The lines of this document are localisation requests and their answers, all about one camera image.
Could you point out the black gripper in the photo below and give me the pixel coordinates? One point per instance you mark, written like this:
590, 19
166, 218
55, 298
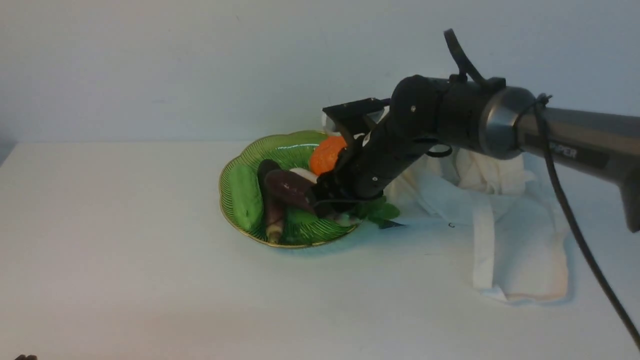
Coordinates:
374, 156

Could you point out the dark purple eggplant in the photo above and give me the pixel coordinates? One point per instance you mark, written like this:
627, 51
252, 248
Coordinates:
290, 188
274, 210

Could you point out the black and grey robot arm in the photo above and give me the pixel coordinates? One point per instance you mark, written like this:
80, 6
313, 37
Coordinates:
504, 121

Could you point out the white cloth tote bag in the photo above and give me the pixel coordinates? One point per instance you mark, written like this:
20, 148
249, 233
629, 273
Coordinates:
518, 228

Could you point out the white radish with leaves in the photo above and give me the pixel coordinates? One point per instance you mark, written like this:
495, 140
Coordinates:
373, 211

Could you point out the orange fruit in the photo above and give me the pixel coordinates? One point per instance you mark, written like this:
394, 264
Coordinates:
324, 157

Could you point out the dark purple eggplant on plate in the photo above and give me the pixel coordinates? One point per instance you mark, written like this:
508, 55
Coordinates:
274, 210

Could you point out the green scalloped plate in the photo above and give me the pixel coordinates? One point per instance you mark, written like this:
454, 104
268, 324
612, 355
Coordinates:
301, 229

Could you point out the green cucumber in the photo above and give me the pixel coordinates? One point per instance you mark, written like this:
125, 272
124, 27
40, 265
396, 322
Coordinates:
246, 197

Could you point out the dark object at bottom edge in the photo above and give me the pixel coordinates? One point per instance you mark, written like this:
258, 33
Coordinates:
26, 357

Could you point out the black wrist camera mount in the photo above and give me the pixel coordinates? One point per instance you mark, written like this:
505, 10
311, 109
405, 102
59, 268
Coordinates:
355, 119

